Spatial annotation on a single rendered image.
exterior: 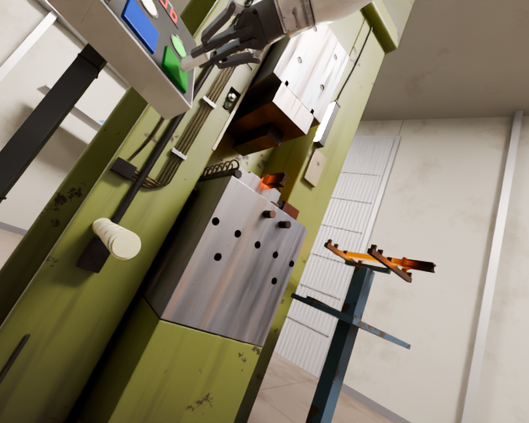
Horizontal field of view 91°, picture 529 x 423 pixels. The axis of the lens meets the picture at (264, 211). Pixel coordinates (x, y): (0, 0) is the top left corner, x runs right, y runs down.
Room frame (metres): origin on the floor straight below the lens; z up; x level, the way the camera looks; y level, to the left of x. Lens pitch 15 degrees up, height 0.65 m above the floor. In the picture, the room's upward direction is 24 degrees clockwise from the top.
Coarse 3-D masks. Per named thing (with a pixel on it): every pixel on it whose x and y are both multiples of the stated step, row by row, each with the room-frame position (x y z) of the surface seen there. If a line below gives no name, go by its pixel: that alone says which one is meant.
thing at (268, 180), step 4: (284, 172) 0.80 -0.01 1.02; (264, 176) 0.87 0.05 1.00; (268, 176) 0.87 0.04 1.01; (272, 176) 0.86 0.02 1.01; (276, 176) 0.84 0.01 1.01; (280, 176) 0.82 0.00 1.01; (284, 176) 0.80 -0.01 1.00; (288, 176) 0.81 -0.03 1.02; (264, 180) 0.86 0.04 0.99; (268, 180) 0.87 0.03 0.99; (272, 180) 0.85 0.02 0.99; (276, 180) 0.83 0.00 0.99; (280, 180) 0.81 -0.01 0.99; (284, 180) 0.81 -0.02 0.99; (264, 184) 0.88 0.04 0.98; (268, 184) 0.85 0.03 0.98; (272, 184) 0.84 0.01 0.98; (276, 184) 0.82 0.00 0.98; (280, 184) 0.80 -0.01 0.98; (272, 188) 0.89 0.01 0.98
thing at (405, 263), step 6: (348, 252) 1.15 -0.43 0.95; (360, 258) 1.10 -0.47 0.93; (366, 258) 1.06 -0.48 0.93; (372, 258) 1.04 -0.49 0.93; (396, 258) 0.95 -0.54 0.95; (402, 258) 0.92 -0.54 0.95; (408, 258) 0.91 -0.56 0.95; (396, 264) 0.96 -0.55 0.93; (402, 264) 0.91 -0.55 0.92; (408, 264) 0.91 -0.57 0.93; (414, 264) 0.89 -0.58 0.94; (420, 264) 0.88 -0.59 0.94; (426, 264) 0.86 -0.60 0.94; (432, 264) 0.84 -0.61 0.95; (420, 270) 0.89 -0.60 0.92; (426, 270) 0.86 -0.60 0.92; (432, 270) 0.84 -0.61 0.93
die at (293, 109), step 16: (272, 96) 0.84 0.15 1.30; (288, 96) 0.85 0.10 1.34; (240, 112) 1.04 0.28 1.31; (256, 112) 0.93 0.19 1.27; (272, 112) 0.89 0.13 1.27; (288, 112) 0.86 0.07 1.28; (304, 112) 0.90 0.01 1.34; (240, 128) 1.10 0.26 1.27; (256, 128) 1.04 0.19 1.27; (288, 128) 0.94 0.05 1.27; (304, 128) 0.92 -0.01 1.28
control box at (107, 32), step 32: (64, 0) 0.36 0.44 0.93; (96, 0) 0.36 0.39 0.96; (160, 0) 0.49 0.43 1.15; (96, 32) 0.40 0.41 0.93; (128, 32) 0.40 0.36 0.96; (160, 32) 0.49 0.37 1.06; (128, 64) 0.46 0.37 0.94; (160, 64) 0.47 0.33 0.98; (160, 96) 0.53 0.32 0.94; (192, 96) 0.57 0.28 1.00
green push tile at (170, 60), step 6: (168, 48) 0.49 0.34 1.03; (168, 54) 0.49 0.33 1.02; (174, 54) 0.51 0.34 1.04; (162, 60) 0.48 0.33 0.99; (168, 60) 0.48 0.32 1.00; (174, 60) 0.50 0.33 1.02; (162, 66) 0.48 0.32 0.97; (168, 66) 0.48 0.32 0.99; (174, 66) 0.50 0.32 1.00; (168, 72) 0.49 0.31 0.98; (174, 72) 0.50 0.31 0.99; (180, 72) 0.52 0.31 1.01; (186, 72) 0.55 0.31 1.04; (174, 78) 0.50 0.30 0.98; (180, 78) 0.52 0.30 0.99; (186, 78) 0.54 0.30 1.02; (180, 84) 0.51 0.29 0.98; (186, 84) 0.54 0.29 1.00
